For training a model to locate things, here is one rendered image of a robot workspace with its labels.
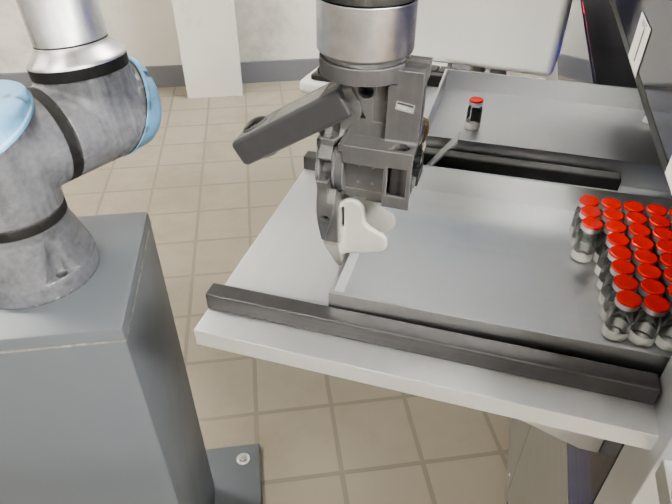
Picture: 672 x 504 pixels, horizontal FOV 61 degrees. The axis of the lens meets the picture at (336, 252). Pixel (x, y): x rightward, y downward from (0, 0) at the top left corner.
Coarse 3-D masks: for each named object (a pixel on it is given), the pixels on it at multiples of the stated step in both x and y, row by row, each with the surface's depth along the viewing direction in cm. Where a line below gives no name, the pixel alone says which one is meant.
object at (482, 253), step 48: (432, 192) 72; (480, 192) 70; (528, 192) 69; (576, 192) 67; (624, 192) 66; (432, 240) 64; (480, 240) 64; (528, 240) 64; (336, 288) 53; (384, 288) 57; (432, 288) 57; (480, 288) 57; (528, 288) 57; (576, 288) 57; (480, 336) 50; (528, 336) 49; (576, 336) 48
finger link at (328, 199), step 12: (324, 168) 48; (324, 180) 48; (324, 192) 48; (336, 192) 48; (324, 204) 48; (336, 204) 49; (324, 216) 50; (336, 216) 50; (324, 228) 51; (336, 228) 51; (324, 240) 52; (336, 240) 52
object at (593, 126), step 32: (448, 96) 96; (480, 96) 96; (512, 96) 96; (544, 96) 95; (576, 96) 93; (608, 96) 92; (448, 128) 86; (480, 128) 86; (512, 128) 86; (544, 128) 86; (576, 128) 86; (608, 128) 86; (640, 128) 86; (544, 160) 74; (576, 160) 73; (608, 160) 72; (640, 160) 78
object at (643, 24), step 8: (640, 16) 77; (640, 24) 76; (648, 24) 72; (640, 32) 75; (648, 32) 71; (632, 48) 78; (640, 48) 73; (632, 56) 77; (640, 56) 72; (632, 64) 76
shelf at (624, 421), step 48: (432, 96) 97; (288, 192) 72; (288, 240) 64; (288, 288) 58; (240, 336) 52; (288, 336) 52; (336, 336) 52; (384, 384) 50; (432, 384) 48; (480, 384) 48; (528, 384) 48; (576, 432) 47; (624, 432) 45
